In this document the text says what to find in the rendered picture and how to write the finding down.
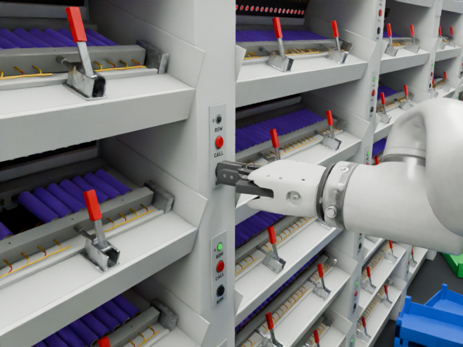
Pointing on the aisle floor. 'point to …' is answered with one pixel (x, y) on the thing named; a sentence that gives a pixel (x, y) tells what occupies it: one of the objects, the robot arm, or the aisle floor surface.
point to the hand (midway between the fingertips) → (231, 173)
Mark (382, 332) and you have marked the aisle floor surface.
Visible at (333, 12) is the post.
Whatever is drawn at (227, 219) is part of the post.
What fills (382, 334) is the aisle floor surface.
